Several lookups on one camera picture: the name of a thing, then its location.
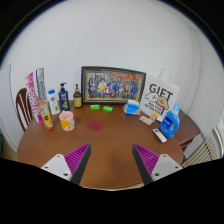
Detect blue detergent bottle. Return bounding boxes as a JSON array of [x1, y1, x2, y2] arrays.
[[159, 104, 181, 139]]

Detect white paper bag dog print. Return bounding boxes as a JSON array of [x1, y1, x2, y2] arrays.
[[139, 68, 181, 123]]

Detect blue tissue pack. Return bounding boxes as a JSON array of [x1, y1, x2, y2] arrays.
[[122, 99, 142, 116]]

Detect dark blue pump bottle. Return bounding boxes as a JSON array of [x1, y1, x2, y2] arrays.
[[58, 82, 71, 112]]

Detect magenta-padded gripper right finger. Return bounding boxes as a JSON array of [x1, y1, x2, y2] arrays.
[[131, 143, 184, 186]]

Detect blue white shuttlecock tube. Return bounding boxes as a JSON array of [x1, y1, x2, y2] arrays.
[[35, 67, 51, 114]]

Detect brown wooden chair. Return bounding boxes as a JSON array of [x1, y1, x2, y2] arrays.
[[15, 87, 34, 133]]

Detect orange-capped juice bottle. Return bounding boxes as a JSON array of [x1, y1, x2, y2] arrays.
[[39, 99, 55, 131]]

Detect pink yellow ceramic mug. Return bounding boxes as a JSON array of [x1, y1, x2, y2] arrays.
[[58, 110, 76, 132]]

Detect white remote control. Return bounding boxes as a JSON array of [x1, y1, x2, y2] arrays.
[[152, 127, 168, 144]]

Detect flat round red coaster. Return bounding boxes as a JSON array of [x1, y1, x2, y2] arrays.
[[88, 120, 103, 131]]

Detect pink white shuttlecock tube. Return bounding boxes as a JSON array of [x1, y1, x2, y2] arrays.
[[24, 71, 44, 125]]

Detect white wall radiator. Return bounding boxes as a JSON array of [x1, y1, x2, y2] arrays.
[[181, 135, 219, 168]]

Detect white blue-capped shampoo bottle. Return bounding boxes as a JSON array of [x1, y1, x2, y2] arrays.
[[46, 89, 61, 116]]

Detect black gold framed group photo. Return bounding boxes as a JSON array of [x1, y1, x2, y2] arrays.
[[80, 65, 147, 105]]

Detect small orange-topped white card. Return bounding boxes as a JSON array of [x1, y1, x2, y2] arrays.
[[148, 112, 159, 123]]

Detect dark amber pump bottle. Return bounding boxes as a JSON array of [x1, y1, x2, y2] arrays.
[[73, 83, 83, 109]]

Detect small beige snack packet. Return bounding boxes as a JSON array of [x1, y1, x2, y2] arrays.
[[138, 115, 154, 126]]

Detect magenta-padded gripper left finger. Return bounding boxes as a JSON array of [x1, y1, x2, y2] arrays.
[[40, 143, 92, 185]]

